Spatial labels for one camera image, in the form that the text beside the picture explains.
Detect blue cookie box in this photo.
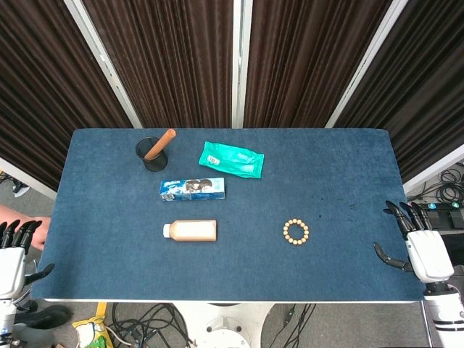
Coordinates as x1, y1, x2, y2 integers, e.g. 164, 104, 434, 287
159, 177, 227, 202

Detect brown pleated curtain panel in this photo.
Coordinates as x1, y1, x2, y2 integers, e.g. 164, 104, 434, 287
82, 0, 235, 128
243, 0, 394, 128
0, 0, 136, 191
335, 0, 464, 182

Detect coiled black cables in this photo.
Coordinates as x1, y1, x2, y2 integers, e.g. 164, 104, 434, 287
434, 168, 464, 207

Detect bare person leg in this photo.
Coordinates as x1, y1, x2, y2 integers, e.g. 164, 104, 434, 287
0, 204, 52, 251

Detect black cable with green light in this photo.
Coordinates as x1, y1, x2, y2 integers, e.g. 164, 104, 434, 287
281, 303, 317, 348

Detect wooden bead bracelet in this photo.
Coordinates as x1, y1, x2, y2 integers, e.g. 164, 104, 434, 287
282, 217, 311, 246

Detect green wet wipes packet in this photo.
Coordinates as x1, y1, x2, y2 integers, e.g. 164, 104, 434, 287
198, 141, 265, 179

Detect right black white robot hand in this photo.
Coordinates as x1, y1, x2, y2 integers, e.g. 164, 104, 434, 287
373, 200, 455, 284

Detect black cable tangle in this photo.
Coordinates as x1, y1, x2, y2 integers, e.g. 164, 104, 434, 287
107, 302, 196, 348

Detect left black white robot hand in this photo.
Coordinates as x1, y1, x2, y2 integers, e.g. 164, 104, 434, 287
0, 220, 55, 297

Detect white table pedestal base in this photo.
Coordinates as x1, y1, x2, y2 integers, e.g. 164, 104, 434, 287
176, 302, 273, 348

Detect black mesh pen cup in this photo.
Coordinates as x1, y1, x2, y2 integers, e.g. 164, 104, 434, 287
135, 136, 170, 173

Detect black foot pedal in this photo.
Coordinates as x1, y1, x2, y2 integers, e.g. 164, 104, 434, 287
447, 202, 464, 229
420, 202, 444, 230

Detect crumpled snack bag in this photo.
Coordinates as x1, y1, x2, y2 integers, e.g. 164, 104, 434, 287
72, 316, 114, 348

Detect orange juice bottle white cap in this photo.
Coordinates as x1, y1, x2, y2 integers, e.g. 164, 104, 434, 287
162, 219, 218, 242

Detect blue felt table cover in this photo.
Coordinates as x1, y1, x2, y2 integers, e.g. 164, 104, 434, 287
30, 127, 427, 302

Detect white partition frame bar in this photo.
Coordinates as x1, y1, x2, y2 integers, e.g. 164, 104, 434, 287
64, 0, 143, 129
231, 0, 254, 128
0, 156, 58, 201
325, 0, 410, 128
402, 144, 464, 195

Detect brown cylindrical stick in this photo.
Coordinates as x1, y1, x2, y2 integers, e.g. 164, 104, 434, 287
144, 128, 177, 160

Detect black shoe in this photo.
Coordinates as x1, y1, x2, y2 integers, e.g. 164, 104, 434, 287
14, 305, 72, 330

